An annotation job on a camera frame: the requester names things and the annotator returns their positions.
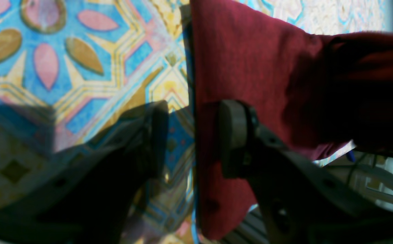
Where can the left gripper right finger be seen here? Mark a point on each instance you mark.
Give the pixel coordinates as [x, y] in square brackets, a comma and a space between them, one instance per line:
[300, 202]

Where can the maroon t-shirt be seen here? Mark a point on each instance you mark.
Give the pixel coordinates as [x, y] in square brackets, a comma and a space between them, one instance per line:
[316, 93]

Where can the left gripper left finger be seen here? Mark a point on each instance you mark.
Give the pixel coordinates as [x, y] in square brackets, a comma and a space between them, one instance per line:
[87, 203]

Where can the patterned tablecloth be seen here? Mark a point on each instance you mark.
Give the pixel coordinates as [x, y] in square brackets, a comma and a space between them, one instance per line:
[69, 69]

